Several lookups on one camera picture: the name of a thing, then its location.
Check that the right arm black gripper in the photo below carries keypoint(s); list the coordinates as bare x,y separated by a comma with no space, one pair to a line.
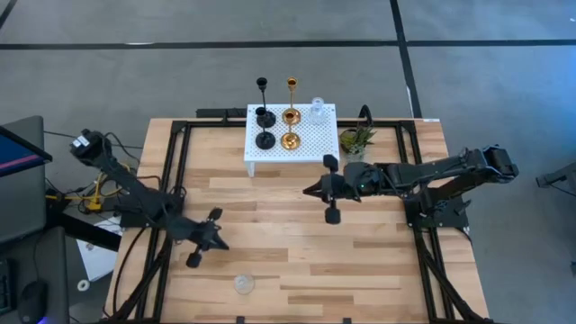
335,186

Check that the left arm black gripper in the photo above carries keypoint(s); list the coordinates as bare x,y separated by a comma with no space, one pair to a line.
198,234

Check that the short gold candlestick holder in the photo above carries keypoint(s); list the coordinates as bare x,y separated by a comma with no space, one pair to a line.
290,142

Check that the short black candlestick holder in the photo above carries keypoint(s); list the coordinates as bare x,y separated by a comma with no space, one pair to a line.
265,141

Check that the clear glass candlestick holder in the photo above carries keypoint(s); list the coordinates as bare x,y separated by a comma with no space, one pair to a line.
244,284
317,116

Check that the tall gold candlestick holder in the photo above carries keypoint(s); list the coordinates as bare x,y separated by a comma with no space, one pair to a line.
292,83

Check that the tall black candlestick holder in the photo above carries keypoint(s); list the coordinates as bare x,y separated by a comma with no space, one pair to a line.
261,82

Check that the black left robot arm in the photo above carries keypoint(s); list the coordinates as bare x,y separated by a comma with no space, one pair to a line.
135,193

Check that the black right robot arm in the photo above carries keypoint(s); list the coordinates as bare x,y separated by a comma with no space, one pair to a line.
427,173

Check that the white perforated metal shelf riser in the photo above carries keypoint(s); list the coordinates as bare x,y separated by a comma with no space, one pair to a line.
315,144

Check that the small potted green plant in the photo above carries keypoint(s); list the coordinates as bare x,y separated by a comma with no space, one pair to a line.
355,140

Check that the white paper sheet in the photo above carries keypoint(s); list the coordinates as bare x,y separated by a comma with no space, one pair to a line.
96,261

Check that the black power strip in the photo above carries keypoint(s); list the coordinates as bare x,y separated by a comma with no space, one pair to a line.
220,112

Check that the white tape roll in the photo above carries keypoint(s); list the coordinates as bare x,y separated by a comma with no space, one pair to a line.
83,285

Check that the black side desk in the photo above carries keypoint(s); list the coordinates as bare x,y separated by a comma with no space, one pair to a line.
49,270

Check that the black computer mouse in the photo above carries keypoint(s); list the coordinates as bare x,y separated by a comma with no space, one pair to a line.
32,299

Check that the grey laptop with blue screen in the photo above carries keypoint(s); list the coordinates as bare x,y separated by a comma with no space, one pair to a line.
20,157

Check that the black aluminium table frame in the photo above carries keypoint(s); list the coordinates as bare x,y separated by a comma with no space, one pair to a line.
211,122

